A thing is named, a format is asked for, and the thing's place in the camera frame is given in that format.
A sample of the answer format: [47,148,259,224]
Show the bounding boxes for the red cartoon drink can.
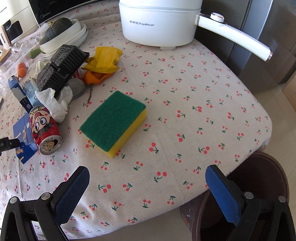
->
[29,105,63,155]

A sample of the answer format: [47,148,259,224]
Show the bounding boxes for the blue white carton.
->
[8,75,37,164]

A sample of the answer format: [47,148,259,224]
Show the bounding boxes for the white tissue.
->
[35,86,73,123]

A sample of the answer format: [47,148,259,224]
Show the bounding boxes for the silver top drink can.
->
[66,78,85,99]

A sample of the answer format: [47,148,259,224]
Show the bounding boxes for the black plastic food tray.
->
[37,45,90,98]

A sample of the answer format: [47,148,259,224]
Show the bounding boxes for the green yellow sponge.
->
[80,91,147,158]

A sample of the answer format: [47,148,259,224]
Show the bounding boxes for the small brown twig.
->
[84,84,93,106]

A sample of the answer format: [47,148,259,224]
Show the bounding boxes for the yellow snack wrapper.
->
[82,47,122,74]

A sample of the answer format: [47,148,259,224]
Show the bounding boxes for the dark brown trash bin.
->
[180,151,290,240]

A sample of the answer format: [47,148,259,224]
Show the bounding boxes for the cream kitchen appliance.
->
[1,0,39,49]

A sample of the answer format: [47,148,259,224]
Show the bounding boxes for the small orange tangerine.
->
[18,67,27,78]

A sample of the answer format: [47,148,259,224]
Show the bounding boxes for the cherry print tablecloth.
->
[1,1,272,239]

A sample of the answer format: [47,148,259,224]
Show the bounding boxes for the stacked white plates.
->
[39,19,88,59]

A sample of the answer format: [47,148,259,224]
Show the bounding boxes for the dark green pumpkin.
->
[44,18,73,42]

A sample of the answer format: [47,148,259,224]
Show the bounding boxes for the black microwave oven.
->
[29,0,96,26]

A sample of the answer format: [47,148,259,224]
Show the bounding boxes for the grey refrigerator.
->
[195,1,295,85]

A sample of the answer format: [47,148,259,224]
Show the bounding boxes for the white electric cooking pot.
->
[119,1,273,61]

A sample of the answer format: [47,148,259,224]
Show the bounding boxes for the white bowl green handle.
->
[29,18,81,59]

